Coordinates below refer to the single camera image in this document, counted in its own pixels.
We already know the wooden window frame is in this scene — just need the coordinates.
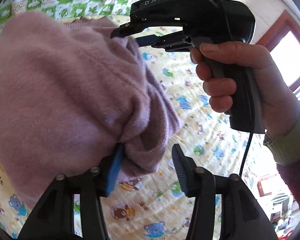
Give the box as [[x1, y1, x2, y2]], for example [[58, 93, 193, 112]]
[[255, 9, 300, 96]]

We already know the yellow cartoon bear bedsheet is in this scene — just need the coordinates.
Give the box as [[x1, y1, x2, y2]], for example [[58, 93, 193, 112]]
[[0, 14, 300, 240]]

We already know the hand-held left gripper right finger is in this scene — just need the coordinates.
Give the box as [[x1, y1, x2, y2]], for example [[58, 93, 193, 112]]
[[172, 144, 278, 240]]

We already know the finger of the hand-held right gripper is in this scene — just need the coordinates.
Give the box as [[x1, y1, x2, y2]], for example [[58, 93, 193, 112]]
[[135, 33, 192, 53], [110, 19, 186, 39]]

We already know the purple knit sweater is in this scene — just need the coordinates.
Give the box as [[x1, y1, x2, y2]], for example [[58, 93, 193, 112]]
[[0, 11, 183, 205]]

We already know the person's right hand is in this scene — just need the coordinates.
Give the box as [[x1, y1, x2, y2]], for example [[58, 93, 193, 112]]
[[190, 41, 300, 138]]

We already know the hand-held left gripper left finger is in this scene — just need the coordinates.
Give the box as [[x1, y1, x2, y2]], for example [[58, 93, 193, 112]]
[[18, 144, 123, 240]]

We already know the black cable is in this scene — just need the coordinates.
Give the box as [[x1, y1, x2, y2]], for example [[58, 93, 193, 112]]
[[239, 129, 254, 177]]

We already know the person's right forearm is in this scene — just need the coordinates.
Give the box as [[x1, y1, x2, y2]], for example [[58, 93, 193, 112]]
[[262, 100, 300, 214]]

